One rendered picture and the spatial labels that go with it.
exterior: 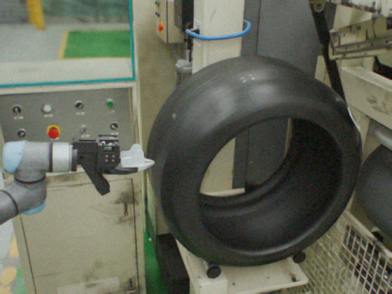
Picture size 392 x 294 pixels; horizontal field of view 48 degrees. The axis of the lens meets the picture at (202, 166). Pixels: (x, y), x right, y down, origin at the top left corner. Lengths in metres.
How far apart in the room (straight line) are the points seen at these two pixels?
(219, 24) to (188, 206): 0.59
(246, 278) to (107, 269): 0.90
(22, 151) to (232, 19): 0.73
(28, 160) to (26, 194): 0.09
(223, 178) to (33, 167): 0.73
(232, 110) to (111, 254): 1.26
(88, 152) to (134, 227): 0.98
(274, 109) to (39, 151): 0.57
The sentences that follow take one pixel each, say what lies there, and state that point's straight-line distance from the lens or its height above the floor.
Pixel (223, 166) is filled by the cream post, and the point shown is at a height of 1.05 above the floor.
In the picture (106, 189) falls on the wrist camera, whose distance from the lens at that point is 1.18.
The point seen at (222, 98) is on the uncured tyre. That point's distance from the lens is 1.05.
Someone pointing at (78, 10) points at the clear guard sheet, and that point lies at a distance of 1.71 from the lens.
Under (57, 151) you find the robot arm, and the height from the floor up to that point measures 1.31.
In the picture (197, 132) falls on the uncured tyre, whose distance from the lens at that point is 1.04.
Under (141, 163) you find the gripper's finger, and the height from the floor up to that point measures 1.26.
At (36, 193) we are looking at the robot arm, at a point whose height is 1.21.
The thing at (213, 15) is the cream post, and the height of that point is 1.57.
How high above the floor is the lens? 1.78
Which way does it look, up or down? 28 degrees down
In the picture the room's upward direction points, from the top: 2 degrees clockwise
